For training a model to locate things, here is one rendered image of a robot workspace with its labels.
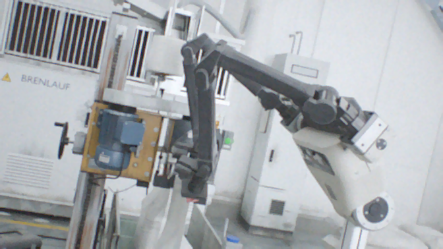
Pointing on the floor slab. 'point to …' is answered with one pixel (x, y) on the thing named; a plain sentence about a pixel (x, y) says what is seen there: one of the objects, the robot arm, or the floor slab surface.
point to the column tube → (102, 104)
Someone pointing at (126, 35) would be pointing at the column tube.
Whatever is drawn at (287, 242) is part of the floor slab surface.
